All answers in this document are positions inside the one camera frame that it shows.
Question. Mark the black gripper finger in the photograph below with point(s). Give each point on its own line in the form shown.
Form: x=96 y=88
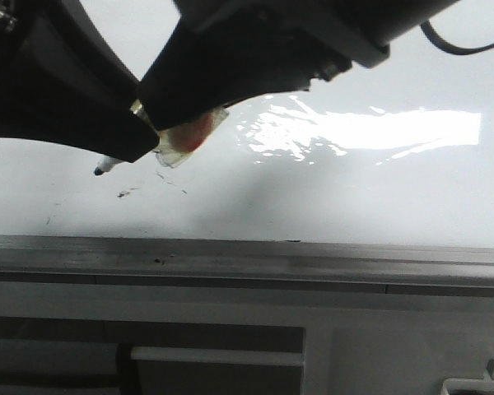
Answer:
x=60 y=82

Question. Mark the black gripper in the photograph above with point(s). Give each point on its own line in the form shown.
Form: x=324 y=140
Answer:
x=200 y=69

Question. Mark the white whiteboard marker pen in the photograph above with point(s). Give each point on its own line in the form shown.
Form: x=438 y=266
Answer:
x=176 y=144

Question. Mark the white whiteboard surface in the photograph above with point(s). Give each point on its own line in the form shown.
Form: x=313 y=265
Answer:
x=401 y=153

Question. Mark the dark cabinet with white shelf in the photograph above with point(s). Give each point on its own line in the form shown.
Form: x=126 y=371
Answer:
x=64 y=356

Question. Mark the white tray bottom right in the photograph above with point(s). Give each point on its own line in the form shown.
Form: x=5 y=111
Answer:
x=484 y=385

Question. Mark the grey aluminium whiteboard frame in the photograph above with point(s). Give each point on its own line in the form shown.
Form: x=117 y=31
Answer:
x=250 y=260

